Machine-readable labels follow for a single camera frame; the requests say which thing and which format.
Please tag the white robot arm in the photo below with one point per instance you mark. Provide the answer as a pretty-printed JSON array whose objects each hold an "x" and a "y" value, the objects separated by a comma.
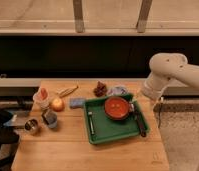
[{"x": 166, "y": 67}]

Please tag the crumpled clear plastic bag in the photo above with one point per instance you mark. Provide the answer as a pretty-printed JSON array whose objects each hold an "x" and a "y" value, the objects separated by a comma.
[{"x": 117, "y": 90}]

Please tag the black chair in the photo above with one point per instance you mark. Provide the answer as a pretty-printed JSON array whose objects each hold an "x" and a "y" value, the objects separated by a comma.
[{"x": 7, "y": 136}]

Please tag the red bowl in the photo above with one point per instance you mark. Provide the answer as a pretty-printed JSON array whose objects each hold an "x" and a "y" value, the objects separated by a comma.
[{"x": 116, "y": 108}]

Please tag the black handled knife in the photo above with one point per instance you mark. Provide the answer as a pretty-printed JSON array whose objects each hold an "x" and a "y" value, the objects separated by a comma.
[{"x": 139, "y": 122}]

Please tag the small metal cup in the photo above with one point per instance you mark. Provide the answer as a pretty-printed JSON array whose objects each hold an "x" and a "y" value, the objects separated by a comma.
[{"x": 31, "y": 126}]

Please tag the green plastic tray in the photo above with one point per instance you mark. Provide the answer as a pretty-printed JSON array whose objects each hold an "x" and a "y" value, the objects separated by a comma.
[{"x": 107, "y": 129}]

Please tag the dark red grape bunch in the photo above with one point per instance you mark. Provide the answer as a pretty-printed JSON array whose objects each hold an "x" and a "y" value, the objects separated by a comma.
[{"x": 100, "y": 90}]

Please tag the blue sponge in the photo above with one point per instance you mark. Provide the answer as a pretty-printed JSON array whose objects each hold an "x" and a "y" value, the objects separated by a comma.
[{"x": 76, "y": 103}]

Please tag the red yellow apple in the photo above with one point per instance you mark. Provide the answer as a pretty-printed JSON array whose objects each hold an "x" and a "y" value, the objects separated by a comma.
[{"x": 57, "y": 105}]

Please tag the dark blue gray cup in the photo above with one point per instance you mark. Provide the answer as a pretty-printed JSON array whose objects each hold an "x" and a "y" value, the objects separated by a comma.
[{"x": 50, "y": 119}]

